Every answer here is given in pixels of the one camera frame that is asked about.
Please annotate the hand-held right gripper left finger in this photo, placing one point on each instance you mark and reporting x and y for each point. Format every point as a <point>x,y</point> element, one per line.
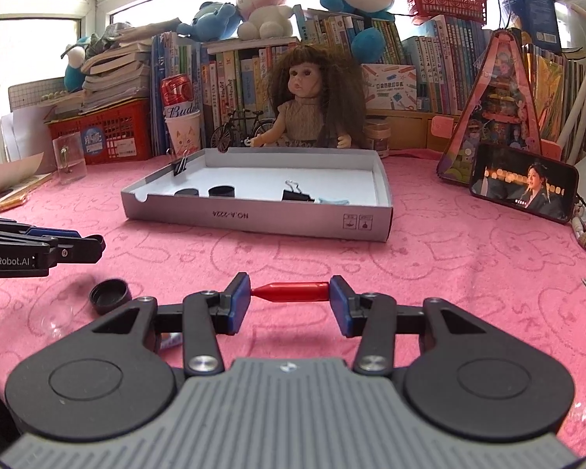
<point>239,303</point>

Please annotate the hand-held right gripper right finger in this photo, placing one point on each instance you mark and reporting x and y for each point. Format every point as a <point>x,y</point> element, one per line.
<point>339,310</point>

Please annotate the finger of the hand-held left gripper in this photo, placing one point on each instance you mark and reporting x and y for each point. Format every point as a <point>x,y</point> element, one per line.
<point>53,232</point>
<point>78,251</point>

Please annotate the red crayon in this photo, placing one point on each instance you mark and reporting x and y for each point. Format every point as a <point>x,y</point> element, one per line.
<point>293,292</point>

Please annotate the black bottle cap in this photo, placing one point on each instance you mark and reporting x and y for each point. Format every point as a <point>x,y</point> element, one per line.
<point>110,295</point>
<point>185,192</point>
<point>222,190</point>

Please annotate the clear plastic lid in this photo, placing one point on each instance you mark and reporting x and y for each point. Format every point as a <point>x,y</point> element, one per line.
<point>58,320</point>

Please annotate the white cardboard box tray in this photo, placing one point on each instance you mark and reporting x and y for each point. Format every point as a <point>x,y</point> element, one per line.
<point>254,215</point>

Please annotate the toothed blue bear hair clip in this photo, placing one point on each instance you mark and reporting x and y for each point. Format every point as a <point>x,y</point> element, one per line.
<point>334,201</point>

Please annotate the large black binder clip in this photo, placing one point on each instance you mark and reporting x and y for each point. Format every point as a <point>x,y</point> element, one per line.
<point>295,194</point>

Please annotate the bundle of pencils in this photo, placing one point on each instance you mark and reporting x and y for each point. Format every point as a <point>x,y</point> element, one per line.
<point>14,198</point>

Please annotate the clear acrylic stand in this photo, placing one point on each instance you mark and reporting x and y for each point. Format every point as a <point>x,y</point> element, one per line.
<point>69,159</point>

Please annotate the brown paper sheet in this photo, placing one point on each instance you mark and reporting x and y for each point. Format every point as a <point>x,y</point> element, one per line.
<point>10,171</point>

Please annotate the pink printed towel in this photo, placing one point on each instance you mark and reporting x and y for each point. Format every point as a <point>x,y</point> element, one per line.
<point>420,264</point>

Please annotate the red plastic basket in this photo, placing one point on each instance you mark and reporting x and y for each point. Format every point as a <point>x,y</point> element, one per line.
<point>102,137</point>

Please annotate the small black binder clip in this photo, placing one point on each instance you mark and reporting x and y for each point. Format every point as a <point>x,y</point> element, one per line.
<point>179,166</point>

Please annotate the cat print paper cup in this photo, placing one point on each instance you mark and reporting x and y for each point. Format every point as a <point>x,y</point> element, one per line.
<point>183,134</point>

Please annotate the blue and white plush toy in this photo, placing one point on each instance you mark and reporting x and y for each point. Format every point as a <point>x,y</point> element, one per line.
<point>75,66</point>

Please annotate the black miniature bicycle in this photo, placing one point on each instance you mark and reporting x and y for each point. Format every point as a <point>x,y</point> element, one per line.
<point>239,132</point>

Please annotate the stack of flat books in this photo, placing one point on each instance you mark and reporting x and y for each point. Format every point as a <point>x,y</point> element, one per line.
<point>117,73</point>

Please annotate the brown lidded jar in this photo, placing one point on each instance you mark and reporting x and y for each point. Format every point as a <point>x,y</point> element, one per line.
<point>377,138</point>

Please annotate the red beer can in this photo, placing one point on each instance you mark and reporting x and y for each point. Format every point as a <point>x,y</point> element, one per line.
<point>177,95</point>

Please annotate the wooden drawer organizer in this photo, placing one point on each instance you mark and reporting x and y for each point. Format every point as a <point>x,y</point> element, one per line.
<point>415,129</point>

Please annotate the long-haired doll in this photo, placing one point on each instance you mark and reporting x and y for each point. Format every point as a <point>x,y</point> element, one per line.
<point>303,102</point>

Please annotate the pink rubber block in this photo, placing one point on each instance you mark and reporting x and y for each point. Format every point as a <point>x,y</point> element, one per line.
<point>442,127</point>

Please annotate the black smartphone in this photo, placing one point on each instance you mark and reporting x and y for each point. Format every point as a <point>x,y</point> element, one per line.
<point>522,183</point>

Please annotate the pencil print white box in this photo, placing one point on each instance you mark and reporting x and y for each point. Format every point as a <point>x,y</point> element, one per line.
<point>389,88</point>

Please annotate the pink triangular pencil bag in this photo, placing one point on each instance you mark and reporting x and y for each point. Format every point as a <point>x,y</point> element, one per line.
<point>498,122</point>

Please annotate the blue long-eared plush toy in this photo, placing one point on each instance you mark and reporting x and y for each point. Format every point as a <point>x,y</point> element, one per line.
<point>210,22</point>

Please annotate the white bunny plush toy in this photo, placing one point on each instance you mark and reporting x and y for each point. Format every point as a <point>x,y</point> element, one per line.
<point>263,0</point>

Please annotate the row of yellow books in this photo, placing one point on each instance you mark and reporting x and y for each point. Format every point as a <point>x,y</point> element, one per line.
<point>552,93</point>

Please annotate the red mesh basket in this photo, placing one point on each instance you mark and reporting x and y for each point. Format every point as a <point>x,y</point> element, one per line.
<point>444,0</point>

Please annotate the dark blue flat box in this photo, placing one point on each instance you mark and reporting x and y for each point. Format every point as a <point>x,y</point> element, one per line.
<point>537,10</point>

